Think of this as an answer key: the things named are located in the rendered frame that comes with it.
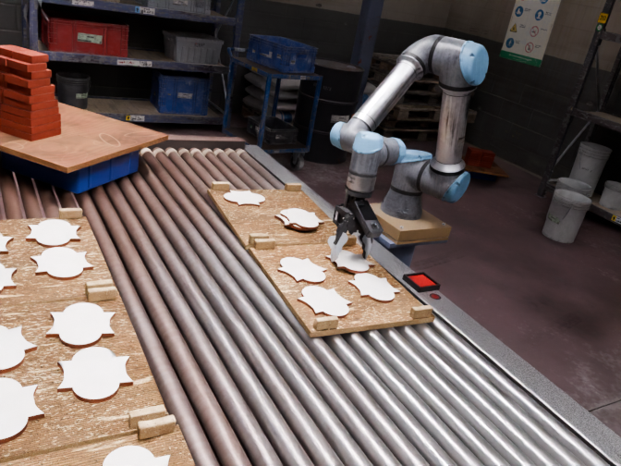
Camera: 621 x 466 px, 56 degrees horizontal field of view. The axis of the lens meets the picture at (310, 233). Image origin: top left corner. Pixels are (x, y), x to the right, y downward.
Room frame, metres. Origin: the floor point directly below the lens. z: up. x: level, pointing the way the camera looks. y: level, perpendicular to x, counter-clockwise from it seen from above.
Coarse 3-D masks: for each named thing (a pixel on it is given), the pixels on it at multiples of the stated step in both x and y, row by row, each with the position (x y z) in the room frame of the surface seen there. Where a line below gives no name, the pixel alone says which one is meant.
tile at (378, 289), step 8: (352, 280) 1.37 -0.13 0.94; (360, 280) 1.37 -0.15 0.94; (368, 280) 1.38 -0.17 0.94; (376, 280) 1.39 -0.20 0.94; (384, 280) 1.40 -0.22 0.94; (360, 288) 1.33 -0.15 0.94; (368, 288) 1.34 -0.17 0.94; (376, 288) 1.35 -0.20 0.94; (384, 288) 1.35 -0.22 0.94; (392, 288) 1.36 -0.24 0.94; (360, 296) 1.30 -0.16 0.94; (368, 296) 1.31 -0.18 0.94; (376, 296) 1.31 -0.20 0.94; (384, 296) 1.32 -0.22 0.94; (392, 296) 1.32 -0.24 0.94
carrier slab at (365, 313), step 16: (256, 256) 1.41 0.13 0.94; (272, 256) 1.43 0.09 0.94; (288, 256) 1.45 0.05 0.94; (304, 256) 1.47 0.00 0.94; (320, 256) 1.49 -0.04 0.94; (368, 256) 1.55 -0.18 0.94; (272, 272) 1.34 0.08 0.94; (336, 272) 1.41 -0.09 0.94; (368, 272) 1.45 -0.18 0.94; (384, 272) 1.47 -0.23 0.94; (288, 288) 1.27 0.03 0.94; (336, 288) 1.32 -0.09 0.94; (352, 288) 1.34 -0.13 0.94; (400, 288) 1.39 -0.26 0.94; (288, 304) 1.21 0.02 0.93; (304, 304) 1.21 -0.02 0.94; (352, 304) 1.26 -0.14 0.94; (368, 304) 1.27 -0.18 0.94; (384, 304) 1.29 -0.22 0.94; (400, 304) 1.30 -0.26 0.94; (416, 304) 1.32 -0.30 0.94; (304, 320) 1.15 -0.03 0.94; (352, 320) 1.19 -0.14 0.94; (368, 320) 1.20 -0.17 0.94; (384, 320) 1.21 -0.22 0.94; (400, 320) 1.23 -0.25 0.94; (416, 320) 1.25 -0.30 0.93; (432, 320) 1.27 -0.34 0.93; (320, 336) 1.11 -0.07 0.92
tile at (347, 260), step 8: (328, 256) 1.47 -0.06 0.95; (344, 256) 1.49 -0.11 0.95; (352, 256) 1.50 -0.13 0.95; (360, 256) 1.51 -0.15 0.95; (336, 264) 1.44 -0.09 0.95; (344, 264) 1.43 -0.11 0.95; (352, 264) 1.44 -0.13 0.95; (360, 264) 1.45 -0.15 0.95; (368, 264) 1.47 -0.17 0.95; (352, 272) 1.41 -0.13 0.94; (360, 272) 1.41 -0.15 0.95
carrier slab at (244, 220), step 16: (208, 192) 1.81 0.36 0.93; (224, 192) 1.82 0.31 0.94; (256, 192) 1.88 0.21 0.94; (272, 192) 1.91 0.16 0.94; (288, 192) 1.94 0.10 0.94; (304, 192) 1.97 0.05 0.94; (224, 208) 1.69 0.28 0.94; (240, 208) 1.72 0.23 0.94; (256, 208) 1.74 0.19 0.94; (272, 208) 1.77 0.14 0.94; (288, 208) 1.79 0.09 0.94; (304, 208) 1.82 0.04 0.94; (320, 208) 1.85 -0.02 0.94; (240, 224) 1.60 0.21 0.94; (256, 224) 1.62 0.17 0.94; (272, 224) 1.64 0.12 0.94; (240, 240) 1.50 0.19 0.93; (288, 240) 1.55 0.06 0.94; (304, 240) 1.57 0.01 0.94; (320, 240) 1.59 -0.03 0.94
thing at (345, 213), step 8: (352, 192) 1.48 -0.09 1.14; (352, 200) 1.50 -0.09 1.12; (360, 200) 1.50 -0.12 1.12; (336, 208) 1.52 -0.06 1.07; (344, 208) 1.51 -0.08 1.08; (344, 216) 1.48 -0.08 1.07; (352, 216) 1.47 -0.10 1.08; (336, 224) 1.51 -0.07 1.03; (352, 224) 1.47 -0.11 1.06; (352, 232) 1.47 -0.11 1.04; (360, 232) 1.48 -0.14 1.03
